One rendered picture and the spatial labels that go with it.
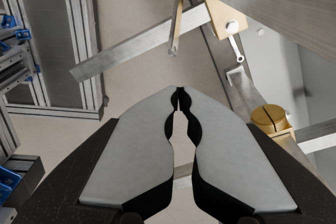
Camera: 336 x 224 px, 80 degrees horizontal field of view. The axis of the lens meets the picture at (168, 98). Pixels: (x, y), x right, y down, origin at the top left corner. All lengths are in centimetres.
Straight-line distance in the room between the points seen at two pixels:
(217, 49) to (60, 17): 81
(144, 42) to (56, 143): 164
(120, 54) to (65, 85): 92
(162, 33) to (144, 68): 98
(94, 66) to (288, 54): 55
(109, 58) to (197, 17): 17
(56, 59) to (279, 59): 103
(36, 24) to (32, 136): 104
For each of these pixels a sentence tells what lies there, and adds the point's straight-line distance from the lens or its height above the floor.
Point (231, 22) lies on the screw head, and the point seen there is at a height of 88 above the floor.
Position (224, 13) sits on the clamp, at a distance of 35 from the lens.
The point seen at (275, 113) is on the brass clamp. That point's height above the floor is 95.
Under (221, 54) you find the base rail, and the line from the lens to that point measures 55.
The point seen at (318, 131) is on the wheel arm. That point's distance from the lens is 42.
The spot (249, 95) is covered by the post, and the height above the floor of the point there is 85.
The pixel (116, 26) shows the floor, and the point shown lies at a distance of 128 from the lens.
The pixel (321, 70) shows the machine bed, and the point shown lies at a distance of 65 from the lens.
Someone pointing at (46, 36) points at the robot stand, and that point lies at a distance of 120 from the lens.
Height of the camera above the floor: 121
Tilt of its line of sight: 59 degrees down
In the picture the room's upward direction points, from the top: 178 degrees counter-clockwise
